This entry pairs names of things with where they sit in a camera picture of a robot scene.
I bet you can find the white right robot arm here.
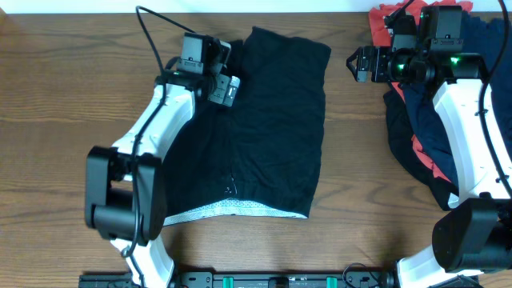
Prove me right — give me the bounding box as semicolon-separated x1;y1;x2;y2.
346;46;511;287

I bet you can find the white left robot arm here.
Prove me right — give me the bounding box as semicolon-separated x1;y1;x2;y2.
85;70;240;287

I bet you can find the navy blue garment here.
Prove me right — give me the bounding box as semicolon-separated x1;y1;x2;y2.
403;13;511;185

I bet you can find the black shorts white waistband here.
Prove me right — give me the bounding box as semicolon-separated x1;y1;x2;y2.
163;27;331;226

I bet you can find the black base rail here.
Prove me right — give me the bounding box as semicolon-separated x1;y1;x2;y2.
78;270;483;288

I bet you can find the black garment in pile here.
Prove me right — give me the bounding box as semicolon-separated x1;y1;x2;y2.
383;90;458;211

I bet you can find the red garment in pile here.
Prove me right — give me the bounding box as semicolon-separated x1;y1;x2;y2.
369;1;428;101

